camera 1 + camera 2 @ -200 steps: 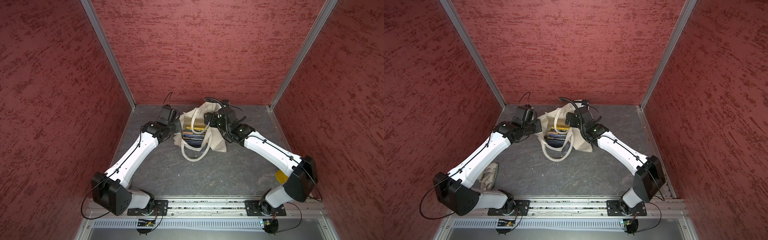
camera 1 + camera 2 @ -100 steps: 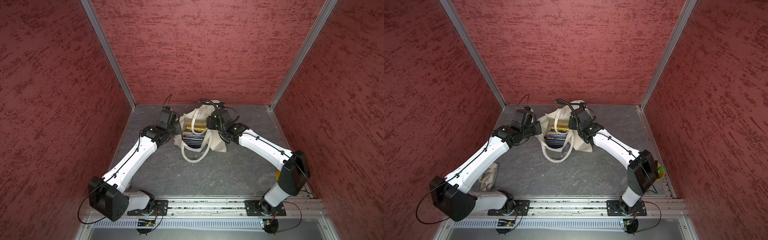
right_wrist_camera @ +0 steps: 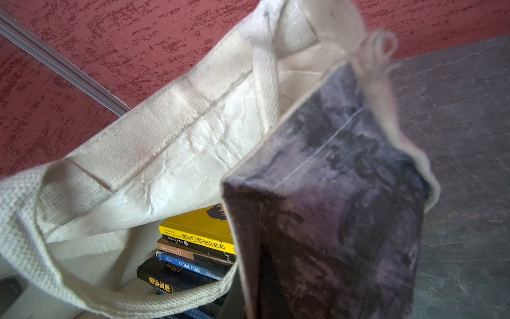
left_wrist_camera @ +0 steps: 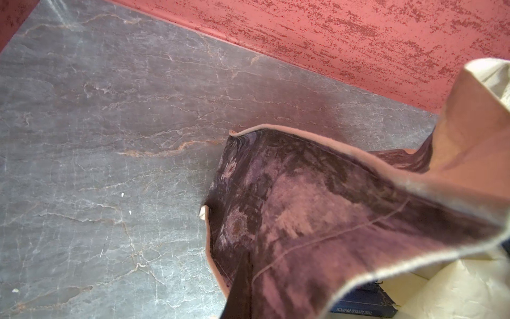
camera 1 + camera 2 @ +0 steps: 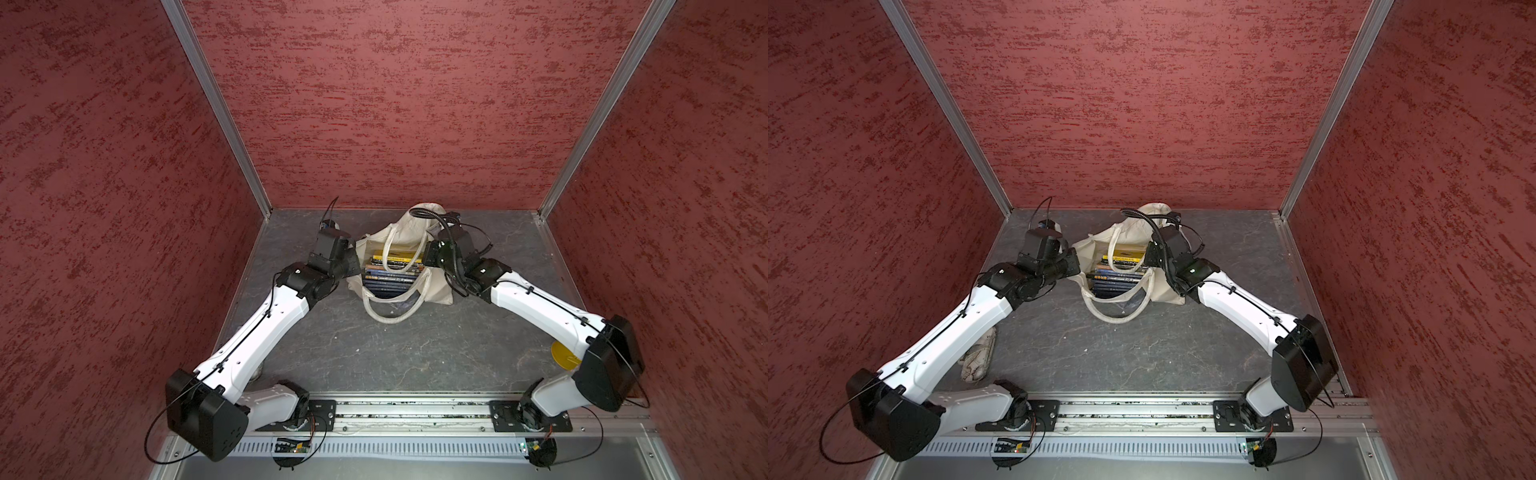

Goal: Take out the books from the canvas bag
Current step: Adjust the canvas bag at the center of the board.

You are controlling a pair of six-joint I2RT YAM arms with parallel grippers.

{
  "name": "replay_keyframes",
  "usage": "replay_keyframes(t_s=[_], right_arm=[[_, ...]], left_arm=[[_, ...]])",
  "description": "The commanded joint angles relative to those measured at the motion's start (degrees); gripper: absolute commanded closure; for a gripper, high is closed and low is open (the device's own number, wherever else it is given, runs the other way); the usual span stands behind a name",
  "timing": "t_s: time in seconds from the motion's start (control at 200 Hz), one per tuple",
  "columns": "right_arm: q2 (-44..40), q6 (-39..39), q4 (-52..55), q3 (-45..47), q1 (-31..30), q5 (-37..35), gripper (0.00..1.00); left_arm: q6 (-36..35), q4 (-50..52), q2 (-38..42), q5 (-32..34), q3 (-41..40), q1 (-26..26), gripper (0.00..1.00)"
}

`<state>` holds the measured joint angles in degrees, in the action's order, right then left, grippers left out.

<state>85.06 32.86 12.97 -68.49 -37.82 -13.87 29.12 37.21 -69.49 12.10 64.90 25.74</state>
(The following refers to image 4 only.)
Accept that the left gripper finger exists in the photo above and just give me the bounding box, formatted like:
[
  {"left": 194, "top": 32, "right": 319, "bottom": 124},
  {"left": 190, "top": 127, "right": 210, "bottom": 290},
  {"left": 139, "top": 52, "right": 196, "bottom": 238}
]
[{"left": 220, "top": 251, "right": 253, "bottom": 319}]

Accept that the cream canvas tote bag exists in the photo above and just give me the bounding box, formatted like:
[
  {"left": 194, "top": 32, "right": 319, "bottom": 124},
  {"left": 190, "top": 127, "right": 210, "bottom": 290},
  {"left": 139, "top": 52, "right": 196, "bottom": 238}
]
[{"left": 201, "top": 58, "right": 509, "bottom": 318}]

